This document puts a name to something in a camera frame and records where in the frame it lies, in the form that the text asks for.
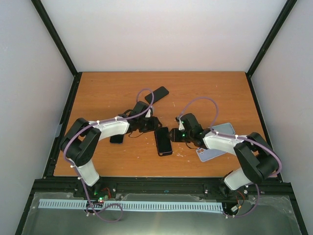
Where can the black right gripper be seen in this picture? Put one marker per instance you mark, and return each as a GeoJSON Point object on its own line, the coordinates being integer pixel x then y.
{"type": "Point", "coordinates": [174, 135]}

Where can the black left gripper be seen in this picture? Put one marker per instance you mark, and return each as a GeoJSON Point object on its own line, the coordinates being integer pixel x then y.
{"type": "Point", "coordinates": [153, 125]}

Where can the black phone case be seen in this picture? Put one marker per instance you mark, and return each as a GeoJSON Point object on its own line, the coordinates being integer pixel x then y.
{"type": "Point", "coordinates": [164, 154]}

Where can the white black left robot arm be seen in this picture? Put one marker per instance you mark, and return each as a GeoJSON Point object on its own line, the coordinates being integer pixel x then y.
{"type": "Point", "coordinates": [79, 143]}

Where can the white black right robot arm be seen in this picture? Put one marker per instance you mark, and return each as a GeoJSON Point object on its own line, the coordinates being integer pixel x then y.
{"type": "Point", "coordinates": [256, 158]}

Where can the lavender phone case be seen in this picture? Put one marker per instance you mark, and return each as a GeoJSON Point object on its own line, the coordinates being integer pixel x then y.
{"type": "Point", "coordinates": [207, 154]}

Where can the blue phone black screen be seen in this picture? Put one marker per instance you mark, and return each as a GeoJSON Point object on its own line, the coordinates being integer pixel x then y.
{"type": "Point", "coordinates": [117, 139]}

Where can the light blue phone case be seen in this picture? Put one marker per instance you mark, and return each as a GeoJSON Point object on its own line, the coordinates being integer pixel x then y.
{"type": "Point", "coordinates": [225, 128]}

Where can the black phone on table top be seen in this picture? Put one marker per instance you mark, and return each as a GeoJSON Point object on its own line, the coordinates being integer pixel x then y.
{"type": "Point", "coordinates": [159, 93]}

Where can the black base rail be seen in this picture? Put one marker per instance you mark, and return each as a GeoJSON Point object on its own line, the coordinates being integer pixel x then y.
{"type": "Point", "coordinates": [207, 188]}

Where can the light blue cable duct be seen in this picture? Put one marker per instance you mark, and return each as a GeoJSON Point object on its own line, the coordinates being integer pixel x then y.
{"type": "Point", "coordinates": [133, 206]}

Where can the black left frame post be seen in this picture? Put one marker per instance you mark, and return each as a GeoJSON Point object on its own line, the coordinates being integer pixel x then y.
{"type": "Point", "coordinates": [54, 35]}

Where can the black frame post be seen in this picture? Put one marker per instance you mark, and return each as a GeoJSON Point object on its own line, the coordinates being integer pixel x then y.
{"type": "Point", "coordinates": [54, 35]}
{"type": "Point", "coordinates": [283, 15]}

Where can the black right frame post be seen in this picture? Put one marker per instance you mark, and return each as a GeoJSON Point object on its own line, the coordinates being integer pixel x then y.
{"type": "Point", "coordinates": [283, 15]}

